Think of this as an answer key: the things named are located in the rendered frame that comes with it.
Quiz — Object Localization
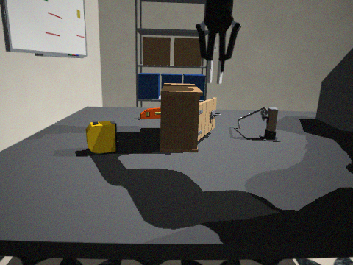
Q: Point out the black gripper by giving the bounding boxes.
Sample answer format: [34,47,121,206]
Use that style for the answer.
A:
[196,0,241,84]

